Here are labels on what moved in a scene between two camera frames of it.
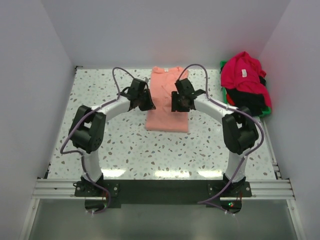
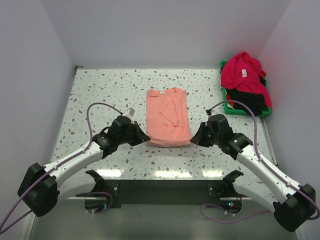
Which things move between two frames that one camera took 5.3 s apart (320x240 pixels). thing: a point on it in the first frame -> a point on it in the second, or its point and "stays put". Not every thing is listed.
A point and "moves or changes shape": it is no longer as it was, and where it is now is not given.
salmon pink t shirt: (162, 84) moves or changes shape
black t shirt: (255, 103) stays put
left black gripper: (149, 105) -> (140, 136)
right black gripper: (175, 105) -> (198, 138)
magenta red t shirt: (241, 72) stays put
